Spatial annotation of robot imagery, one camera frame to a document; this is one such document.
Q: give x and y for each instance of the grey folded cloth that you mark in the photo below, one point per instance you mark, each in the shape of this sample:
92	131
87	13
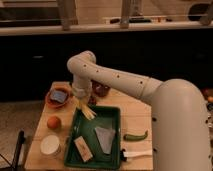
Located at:
105	137

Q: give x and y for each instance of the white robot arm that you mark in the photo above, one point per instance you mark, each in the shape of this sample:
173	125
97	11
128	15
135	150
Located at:
180	132

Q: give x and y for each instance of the wooden block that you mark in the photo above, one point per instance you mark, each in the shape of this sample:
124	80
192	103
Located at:
83	149

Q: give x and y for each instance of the brown cookie pile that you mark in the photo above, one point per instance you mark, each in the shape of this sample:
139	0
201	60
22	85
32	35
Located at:
92	100

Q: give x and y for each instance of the white handled brush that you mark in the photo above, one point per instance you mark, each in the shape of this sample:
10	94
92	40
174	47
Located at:
131	154

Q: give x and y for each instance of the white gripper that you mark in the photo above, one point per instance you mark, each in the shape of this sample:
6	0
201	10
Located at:
81	87

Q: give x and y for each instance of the green chili pepper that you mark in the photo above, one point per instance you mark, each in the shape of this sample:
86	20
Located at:
135	138

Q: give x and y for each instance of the orange fruit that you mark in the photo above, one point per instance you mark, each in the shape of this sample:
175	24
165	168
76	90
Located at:
54	123

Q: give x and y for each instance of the blue sponge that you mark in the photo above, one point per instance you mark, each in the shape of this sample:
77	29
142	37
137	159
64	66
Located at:
58	96

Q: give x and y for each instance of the dark red bowl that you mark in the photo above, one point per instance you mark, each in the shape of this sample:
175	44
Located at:
100	89

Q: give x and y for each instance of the yellow banana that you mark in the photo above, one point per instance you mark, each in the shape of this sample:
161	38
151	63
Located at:
82	105

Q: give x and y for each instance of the black chair frame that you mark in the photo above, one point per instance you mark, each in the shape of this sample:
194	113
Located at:
20	141

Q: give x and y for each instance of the green plastic tray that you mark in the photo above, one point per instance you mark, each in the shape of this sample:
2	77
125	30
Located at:
107	117

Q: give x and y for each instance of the white paper cup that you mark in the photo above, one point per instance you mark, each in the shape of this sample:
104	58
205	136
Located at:
50	145

